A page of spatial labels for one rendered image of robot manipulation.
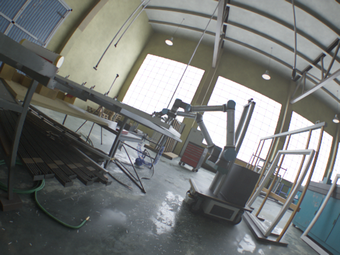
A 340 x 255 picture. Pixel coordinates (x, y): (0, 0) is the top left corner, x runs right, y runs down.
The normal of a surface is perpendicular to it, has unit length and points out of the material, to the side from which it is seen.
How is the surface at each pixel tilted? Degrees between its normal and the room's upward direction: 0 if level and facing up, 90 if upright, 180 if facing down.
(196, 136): 90
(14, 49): 90
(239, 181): 90
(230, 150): 95
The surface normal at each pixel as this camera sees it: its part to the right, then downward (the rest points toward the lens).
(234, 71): -0.18, -0.15
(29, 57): 0.89, 0.40
